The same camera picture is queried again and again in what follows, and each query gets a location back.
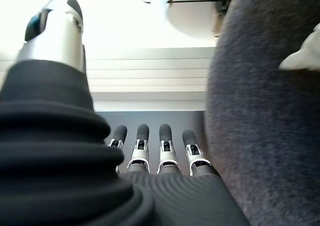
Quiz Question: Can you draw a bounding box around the white fringed cushion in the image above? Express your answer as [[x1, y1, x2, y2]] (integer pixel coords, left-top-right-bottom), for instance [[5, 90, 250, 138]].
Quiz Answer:
[[278, 23, 320, 72]]

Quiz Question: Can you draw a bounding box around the grey fabric armchair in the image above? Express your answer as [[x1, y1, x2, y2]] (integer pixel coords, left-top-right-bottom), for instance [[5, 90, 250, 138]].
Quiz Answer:
[[204, 0, 320, 226]]

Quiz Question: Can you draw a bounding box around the white slatted radiator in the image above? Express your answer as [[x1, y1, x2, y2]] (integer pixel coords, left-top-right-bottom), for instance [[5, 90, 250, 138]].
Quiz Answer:
[[0, 47, 217, 112]]

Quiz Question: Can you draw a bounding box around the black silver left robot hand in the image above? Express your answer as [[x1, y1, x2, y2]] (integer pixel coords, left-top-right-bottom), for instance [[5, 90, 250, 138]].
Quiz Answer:
[[0, 0, 251, 226]]

